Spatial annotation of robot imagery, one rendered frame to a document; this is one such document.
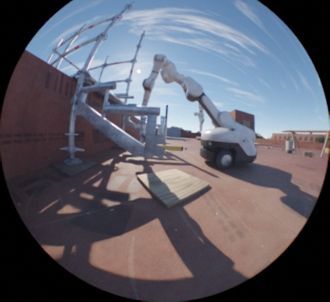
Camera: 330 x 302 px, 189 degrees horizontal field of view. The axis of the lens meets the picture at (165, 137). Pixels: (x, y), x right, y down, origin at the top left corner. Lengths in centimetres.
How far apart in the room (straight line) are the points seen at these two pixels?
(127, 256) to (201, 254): 17
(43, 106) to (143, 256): 89
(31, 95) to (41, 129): 24
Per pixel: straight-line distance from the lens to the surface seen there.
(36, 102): 84
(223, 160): 89
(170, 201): 41
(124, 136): 56
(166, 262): 28
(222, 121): 103
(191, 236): 33
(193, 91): 101
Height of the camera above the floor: 27
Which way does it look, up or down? 2 degrees down
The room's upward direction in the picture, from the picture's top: 4 degrees clockwise
